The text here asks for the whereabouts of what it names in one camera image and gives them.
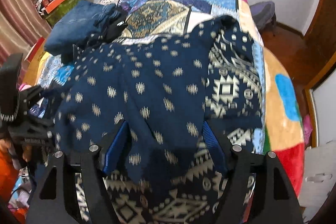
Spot navy patterned hoodie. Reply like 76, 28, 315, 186
48, 16, 263, 223

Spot colourful fleece blanket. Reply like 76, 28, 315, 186
237, 0, 305, 195

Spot striped red curtain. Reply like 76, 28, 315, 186
0, 0, 52, 77

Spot orange box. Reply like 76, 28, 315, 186
42, 0, 65, 14

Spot folded blue denim jeans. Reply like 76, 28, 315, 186
45, 0, 127, 64

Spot purple grey backpack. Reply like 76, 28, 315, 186
249, 1, 277, 31

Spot blue patchwork bed cover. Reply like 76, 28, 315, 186
45, 0, 264, 153

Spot brown wooden door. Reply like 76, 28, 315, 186
303, 0, 336, 84

